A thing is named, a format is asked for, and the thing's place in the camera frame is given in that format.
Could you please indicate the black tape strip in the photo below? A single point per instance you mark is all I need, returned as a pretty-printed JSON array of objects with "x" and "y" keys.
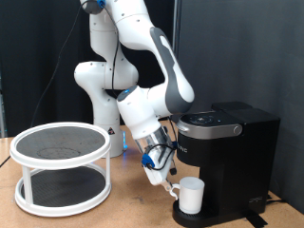
[{"x": 256, "y": 219}]

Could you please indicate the black Keurig coffee machine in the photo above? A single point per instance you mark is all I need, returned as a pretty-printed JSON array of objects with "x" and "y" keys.
[{"x": 234, "y": 158}]

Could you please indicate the black curtain backdrop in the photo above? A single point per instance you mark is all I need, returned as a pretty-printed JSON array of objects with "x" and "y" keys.
[{"x": 25, "y": 47}]

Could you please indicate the white ceramic mug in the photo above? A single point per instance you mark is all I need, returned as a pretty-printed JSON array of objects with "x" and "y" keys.
[{"x": 190, "y": 194}]

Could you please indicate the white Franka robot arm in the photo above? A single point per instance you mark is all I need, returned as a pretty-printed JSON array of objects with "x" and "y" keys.
[{"x": 139, "y": 79}]

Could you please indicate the white two-tier turntable stand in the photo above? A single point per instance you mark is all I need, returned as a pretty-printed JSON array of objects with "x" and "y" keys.
[{"x": 60, "y": 161}]

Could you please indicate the grey metal frame pole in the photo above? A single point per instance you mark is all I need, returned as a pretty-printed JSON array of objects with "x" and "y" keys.
[{"x": 176, "y": 28}]

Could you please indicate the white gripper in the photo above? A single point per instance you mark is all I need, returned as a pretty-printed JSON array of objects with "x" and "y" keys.
[{"x": 156, "y": 167}]

